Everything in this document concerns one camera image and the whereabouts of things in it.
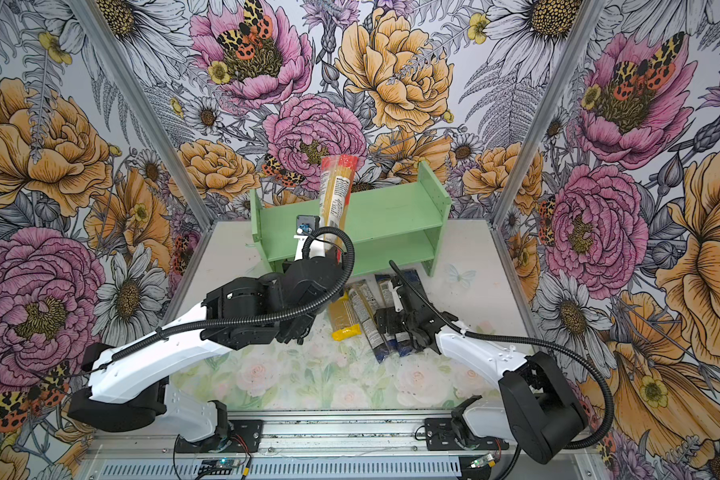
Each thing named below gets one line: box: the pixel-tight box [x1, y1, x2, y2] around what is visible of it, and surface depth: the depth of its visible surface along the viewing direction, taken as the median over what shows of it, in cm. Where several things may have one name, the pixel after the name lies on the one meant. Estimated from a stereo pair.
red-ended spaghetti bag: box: [319, 154, 359, 263], surface depth 61 cm
